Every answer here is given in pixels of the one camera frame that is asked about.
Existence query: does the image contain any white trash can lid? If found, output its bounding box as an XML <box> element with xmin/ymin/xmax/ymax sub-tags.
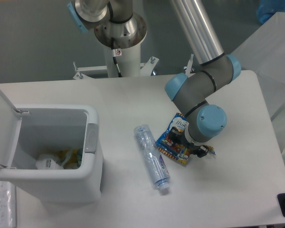
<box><xmin>0</xmin><ymin>90</ymin><xmax>30</xmax><ymax>169</ymax></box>

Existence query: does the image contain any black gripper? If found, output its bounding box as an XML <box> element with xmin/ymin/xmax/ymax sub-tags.
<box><xmin>169</xmin><ymin>127</ymin><xmax>209</xmax><ymax>158</ymax></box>

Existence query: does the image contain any blue cartoon snack bag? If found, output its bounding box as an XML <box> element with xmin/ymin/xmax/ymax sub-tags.
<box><xmin>156</xmin><ymin>113</ymin><xmax>190</xmax><ymax>165</ymax></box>

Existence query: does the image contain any paper sheet in sleeve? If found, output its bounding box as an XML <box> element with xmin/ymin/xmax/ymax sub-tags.
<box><xmin>0</xmin><ymin>181</ymin><xmax>17</xmax><ymax>228</ymax></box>

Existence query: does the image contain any black cable on pedestal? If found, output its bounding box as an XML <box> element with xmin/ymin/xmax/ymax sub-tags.
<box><xmin>110</xmin><ymin>37</ymin><xmax>123</xmax><ymax>78</ymax></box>

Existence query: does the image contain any clear plastic water bottle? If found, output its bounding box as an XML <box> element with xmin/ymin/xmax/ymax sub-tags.
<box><xmin>133</xmin><ymin>124</ymin><xmax>170</xmax><ymax>195</ymax></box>

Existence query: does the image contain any white crumpled trash in bin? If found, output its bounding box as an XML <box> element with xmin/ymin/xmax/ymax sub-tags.
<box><xmin>35</xmin><ymin>154</ymin><xmax>64</xmax><ymax>170</ymax></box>

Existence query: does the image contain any blue water jug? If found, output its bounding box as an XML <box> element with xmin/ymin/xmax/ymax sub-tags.
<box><xmin>256</xmin><ymin>0</ymin><xmax>285</xmax><ymax>24</ymax></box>

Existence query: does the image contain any white trash can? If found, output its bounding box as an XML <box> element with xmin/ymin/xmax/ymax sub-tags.
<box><xmin>0</xmin><ymin>104</ymin><xmax>103</xmax><ymax>203</ymax></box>

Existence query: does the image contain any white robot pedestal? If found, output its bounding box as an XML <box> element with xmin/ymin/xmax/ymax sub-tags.
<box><xmin>102</xmin><ymin>35</ymin><xmax>146</xmax><ymax>78</ymax></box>

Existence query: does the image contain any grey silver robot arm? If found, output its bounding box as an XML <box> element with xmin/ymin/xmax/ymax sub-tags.
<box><xmin>67</xmin><ymin>0</ymin><xmax>241</xmax><ymax>157</ymax></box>

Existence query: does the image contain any white base frame with bolts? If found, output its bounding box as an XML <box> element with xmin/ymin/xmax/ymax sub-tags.
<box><xmin>72</xmin><ymin>54</ymin><xmax>195</xmax><ymax>80</ymax></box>

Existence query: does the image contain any torn snack wrapper strip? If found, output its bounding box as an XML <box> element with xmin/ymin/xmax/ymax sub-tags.
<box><xmin>205</xmin><ymin>145</ymin><xmax>216</xmax><ymax>155</ymax></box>

